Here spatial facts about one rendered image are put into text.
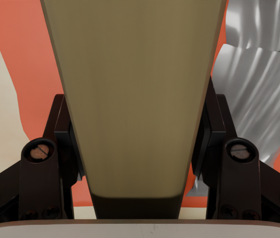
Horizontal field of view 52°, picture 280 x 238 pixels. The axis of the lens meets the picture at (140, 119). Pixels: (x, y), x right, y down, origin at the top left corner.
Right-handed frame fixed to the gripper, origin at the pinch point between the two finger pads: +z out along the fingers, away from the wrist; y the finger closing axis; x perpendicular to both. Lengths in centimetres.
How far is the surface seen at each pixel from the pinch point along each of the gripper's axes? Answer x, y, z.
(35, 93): -3.9, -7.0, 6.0
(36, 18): 1.5, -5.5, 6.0
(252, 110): -4.9, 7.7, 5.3
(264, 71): -1.5, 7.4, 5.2
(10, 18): 1.5, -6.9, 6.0
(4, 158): -11.3, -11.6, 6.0
